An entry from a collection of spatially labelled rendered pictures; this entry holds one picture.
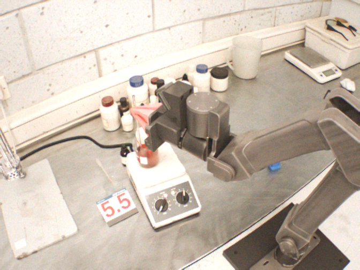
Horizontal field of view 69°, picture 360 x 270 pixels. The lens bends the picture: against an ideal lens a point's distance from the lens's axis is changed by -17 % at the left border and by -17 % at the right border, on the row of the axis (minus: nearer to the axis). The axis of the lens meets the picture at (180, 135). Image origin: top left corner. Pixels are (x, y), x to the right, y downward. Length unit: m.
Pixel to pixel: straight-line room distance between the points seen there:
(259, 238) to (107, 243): 0.37
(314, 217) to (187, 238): 0.34
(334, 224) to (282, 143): 0.45
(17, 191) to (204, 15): 0.93
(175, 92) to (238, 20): 0.86
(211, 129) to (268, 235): 0.34
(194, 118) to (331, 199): 0.27
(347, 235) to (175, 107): 0.58
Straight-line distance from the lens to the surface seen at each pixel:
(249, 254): 0.73
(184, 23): 1.18
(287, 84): 1.30
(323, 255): 0.79
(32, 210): 0.88
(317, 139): 0.43
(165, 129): 0.58
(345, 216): 0.90
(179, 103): 0.54
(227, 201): 0.82
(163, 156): 0.80
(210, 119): 0.52
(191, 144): 0.57
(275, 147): 0.48
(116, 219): 0.80
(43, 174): 0.95
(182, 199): 0.75
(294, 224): 0.58
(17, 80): 1.01
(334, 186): 0.49
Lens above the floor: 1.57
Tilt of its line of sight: 43 degrees down
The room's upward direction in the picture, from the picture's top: 1 degrees counter-clockwise
